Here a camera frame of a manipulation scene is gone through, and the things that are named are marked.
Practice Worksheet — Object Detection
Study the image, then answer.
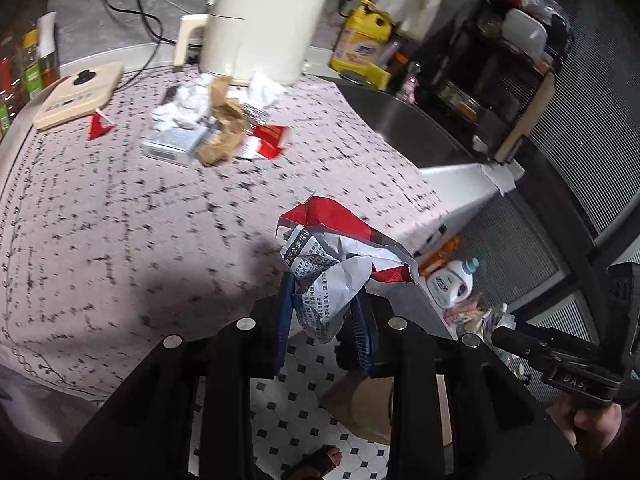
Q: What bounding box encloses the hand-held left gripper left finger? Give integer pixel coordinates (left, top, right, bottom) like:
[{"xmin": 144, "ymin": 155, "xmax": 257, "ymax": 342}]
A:
[{"xmin": 60, "ymin": 272, "xmax": 297, "ymax": 480}]

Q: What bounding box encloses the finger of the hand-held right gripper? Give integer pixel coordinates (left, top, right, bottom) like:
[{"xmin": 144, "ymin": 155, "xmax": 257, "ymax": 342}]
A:
[{"xmin": 492, "ymin": 326, "xmax": 551, "ymax": 362}]

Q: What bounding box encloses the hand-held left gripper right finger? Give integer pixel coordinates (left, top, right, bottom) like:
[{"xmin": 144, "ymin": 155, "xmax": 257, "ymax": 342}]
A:
[{"xmin": 349, "ymin": 290, "xmax": 586, "ymax": 480}]

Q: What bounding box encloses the red white paper wrapper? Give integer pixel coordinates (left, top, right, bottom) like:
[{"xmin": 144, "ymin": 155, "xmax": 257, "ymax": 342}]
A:
[{"xmin": 277, "ymin": 195, "xmax": 423, "ymax": 346}]

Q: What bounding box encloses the white tissue packet with barcode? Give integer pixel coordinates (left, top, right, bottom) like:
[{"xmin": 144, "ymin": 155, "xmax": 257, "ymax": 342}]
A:
[{"xmin": 141, "ymin": 122, "xmax": 210, "ymax": 167}]

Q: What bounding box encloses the person's right hand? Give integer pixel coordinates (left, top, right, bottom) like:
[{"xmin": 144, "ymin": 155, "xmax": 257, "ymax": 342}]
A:
[{"xmin": 556, "ymin": 394, "xmax": 626, "ymax": 480}]

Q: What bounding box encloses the pile of plastic packets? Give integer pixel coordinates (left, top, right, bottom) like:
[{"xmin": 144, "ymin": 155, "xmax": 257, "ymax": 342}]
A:
[{"xmin": 445, "ymin": 300, "xmax": 516, "ymax": 346}]

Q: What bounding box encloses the white laundry detergent bottle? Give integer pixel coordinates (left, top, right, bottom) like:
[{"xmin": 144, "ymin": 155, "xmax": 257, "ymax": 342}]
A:
[{"xmin": 425, "ymin": 257, "xmax": 481, "ymax": 308}]

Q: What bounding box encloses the orange bottle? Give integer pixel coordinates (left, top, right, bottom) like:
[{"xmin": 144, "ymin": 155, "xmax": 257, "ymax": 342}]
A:
[{"xmin": 420, "ymin": 235, "xmax": 461, "ymax": 273}]

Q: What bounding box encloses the person's foot in sandal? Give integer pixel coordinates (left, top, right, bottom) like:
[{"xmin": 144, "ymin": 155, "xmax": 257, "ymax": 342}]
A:
[{"xmin": 282, "ymin": 445, "xmax": 343, "ymax": 480}]

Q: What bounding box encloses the red white flat packet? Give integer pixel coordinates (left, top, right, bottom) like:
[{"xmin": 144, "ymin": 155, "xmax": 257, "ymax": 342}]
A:
[{"xmin": 240, "ymin": 122, "xmax": 292, "ymax": 160}]

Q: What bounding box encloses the crumpled brown paper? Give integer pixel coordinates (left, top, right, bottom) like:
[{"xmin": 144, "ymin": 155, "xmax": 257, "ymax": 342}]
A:
[{"xmin": 196, "ymin": 79, "xmax": 249, "ymax": 167}]

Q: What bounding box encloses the silver foil wrapper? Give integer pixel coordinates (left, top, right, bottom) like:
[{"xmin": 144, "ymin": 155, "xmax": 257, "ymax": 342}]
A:
[{"xmin": 241, "ymin": 101, "xmax": 268, "ymax": 126}]

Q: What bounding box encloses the stainless steel sink counter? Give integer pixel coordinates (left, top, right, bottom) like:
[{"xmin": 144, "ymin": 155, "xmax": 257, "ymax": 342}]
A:
[{"xmin": 337, "ymin": 77, "xmax": 483, "ymax": 168}]

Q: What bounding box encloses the crumpled white tissue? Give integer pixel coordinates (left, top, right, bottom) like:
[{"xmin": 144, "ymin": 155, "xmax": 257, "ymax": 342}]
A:
[{"xmin": 151, "ymin": 74, "xmax": 213, "ymax": 133}]

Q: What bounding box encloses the small pink bottle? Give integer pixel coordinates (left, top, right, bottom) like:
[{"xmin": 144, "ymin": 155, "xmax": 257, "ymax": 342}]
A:
[{"xmin": 397, "ymin": 62, "xmax": 421, "ymax": 103}]

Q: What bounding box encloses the black dish rack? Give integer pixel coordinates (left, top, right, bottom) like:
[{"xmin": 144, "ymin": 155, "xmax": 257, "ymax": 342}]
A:
[{"xmin": 420, "ymin": 0, "xmax": 576, "ymax": 161}]

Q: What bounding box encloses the small red paper scrap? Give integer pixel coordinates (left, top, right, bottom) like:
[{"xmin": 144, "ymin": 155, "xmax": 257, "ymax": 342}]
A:
[{"xmin": 89, "ymin": 110, "xmax": 115, "ymax": 140}]

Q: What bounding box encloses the yellow detergent bottle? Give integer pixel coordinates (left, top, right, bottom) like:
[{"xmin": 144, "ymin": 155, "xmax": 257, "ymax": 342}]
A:
[{"xmin": 328, "ymin": 0, "xmax": 396, "ymax": 86}]

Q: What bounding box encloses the cream air fryer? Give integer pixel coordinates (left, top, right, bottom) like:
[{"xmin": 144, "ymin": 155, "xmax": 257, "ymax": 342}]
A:
[{"xmin": 172, "ymin": 0, "xmax": 333, "ymax": 87}]

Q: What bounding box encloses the white bowl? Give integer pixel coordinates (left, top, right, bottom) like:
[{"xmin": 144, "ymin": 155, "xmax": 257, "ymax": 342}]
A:
[{"xmin": 502, "ymin": 8, "xmax": 549, "ymax": 56}]

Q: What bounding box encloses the beige board with black knob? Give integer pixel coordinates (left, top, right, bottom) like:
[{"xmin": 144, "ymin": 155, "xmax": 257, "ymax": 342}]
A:
[{"xmin": 32, "ymin": 61, "xmax": 125, "ymax": 131}]

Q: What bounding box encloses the green label oil bottle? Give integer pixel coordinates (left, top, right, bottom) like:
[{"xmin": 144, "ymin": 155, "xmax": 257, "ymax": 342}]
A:
[{"xmin": 21, "ymin": 30, "xmax": 43, "ymax": 101}]

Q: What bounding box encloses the white cap oil bottle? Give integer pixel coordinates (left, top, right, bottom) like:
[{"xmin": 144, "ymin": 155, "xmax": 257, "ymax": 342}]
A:
[{"xmin": 37, "ymin": 11, "xmax": 60, "ymax": 86}]

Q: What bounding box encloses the black power cable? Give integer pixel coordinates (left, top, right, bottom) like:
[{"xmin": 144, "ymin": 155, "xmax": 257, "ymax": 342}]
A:
[{"xmin": 97, "ymin": 0, "xmax": 163, "ymax": 68}]

